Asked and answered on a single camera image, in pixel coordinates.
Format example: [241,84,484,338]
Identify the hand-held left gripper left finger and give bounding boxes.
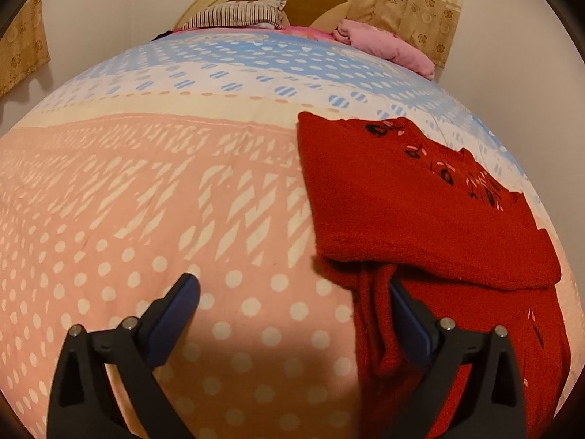
[46,273,202,439]

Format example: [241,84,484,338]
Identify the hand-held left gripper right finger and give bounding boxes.
[384,277,528,439]

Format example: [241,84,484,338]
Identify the red knit sweater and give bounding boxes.
[296,110,572,439]

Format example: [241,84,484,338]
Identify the pink and blue dotted bedspread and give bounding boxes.
[0,27,581,439]

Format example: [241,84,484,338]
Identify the pink pillow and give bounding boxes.
[331,19,436,78]

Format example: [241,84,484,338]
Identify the striped pillow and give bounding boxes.
[183,0,288,30]

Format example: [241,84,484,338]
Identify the pink bed sheet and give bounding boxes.
[174,24,339,42]

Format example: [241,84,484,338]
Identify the beige patterned curtain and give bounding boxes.
[0,0,51,98]
[256,0,464,68]

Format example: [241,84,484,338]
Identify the cream and wood headboard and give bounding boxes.
[176,0,362,33]

